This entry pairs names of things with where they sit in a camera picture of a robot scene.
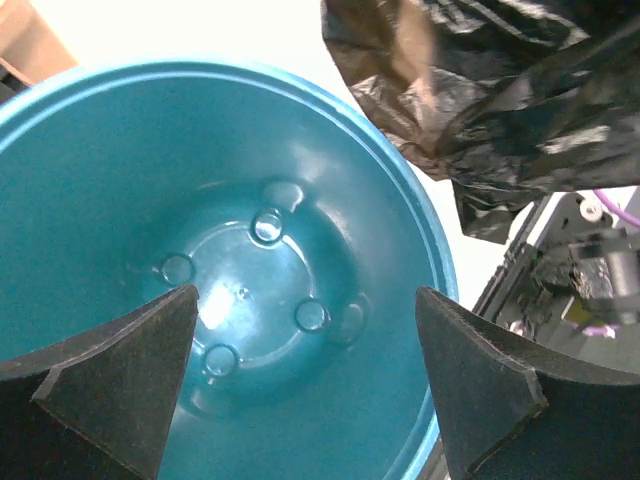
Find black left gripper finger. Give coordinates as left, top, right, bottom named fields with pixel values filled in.
left=1, top=285, right=198, bottom=479

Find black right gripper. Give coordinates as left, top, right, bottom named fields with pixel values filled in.
left=416, top=229, right=639, bottom=479

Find teal plastic trash bin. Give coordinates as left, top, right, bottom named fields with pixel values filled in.
left=1, top=61, right=458, bottom=479

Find black plastic trash bag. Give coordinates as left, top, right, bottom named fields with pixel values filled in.
left=321, top=1, right=639, bottom=244

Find tan plastic toolbox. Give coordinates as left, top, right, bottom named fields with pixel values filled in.
left=1, top=0, right=78, bottom=103

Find black front mounting rail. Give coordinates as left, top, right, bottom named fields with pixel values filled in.
left=424, top=192, right=640, bottom=480

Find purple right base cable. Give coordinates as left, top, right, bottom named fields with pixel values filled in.
left=579, top=189, right=640, bottom=339

